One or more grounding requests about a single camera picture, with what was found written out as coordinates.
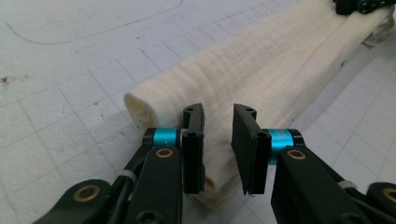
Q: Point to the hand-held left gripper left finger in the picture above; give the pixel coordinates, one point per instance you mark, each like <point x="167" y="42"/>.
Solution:
<point x="193" y="155"/>

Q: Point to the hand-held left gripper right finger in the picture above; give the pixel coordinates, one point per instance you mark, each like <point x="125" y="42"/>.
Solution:
<point x="249" y="155"/>

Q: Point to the cream egg-print cloth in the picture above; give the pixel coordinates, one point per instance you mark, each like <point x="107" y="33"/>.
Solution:
<point x="249" y="68"/>

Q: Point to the white grid foam mat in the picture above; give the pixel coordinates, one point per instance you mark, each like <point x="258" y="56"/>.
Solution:
<point x="62" y="93"/>

